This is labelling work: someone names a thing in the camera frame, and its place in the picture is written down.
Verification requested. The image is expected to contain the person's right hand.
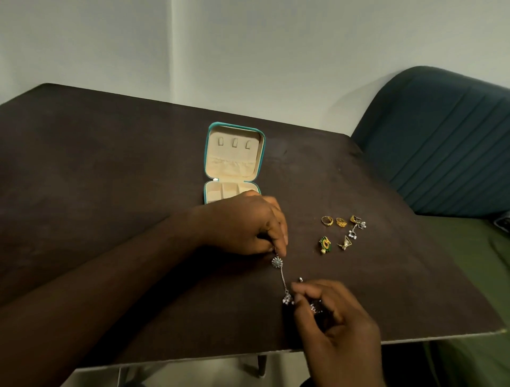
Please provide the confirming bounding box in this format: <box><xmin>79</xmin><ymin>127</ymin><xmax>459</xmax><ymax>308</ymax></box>
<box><xmin>290</xmin><ymin>279</ymin><xmax>386</xmax><ymax>387</ymax></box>

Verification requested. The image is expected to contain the person's left hand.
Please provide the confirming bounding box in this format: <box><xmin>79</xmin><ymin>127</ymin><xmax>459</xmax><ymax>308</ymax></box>
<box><xmin>191</xmin><ymin>189</ymin><xmax>289</xmax><ymax>258</ymax></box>

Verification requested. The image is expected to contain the long silver chain earring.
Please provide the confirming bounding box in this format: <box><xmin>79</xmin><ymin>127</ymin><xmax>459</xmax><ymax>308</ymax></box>
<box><xmin>270</xmin><ymin>251</ymin><xmax>295</xmax><ymax>307</ymax></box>
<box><xmin>297</xmin><ymin>276</ymin><xmax>324</xmax><ymax>316</ymax></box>

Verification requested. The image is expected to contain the teal jewelry box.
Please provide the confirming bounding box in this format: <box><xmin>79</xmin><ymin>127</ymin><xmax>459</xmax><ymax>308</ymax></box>
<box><xmin>202</xmin><ymin>122</ymin><xmax>267</xmax><ymax>205</ymax></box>

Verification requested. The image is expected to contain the silver pearl cluster earring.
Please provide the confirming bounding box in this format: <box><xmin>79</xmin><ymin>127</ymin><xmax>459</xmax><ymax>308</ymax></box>
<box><xmin>347</xmin><ymin>219</ymin><xmax>367</xmax><ymax>240</ymax></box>

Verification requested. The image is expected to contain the person's left forearm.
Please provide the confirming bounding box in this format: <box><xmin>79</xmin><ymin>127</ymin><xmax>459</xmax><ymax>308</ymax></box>
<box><xmin>0</xmin><ymin>211</ymin><xmax>208</xmax><ymax>387</ymax></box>

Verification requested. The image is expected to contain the green fabric cover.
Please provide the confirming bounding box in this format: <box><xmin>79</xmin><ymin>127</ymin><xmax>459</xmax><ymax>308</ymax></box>
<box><xmin>382</xmin><ymin>215</ymin><xmax>510</xmax><ymax>387</ymax></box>

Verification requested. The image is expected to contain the small black object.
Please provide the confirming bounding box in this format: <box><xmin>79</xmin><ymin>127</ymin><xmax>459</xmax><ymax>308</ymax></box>
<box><xmin>493</xmin><ymin>210</ymin><xmax>510</xmax><ymax>234</ymax></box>

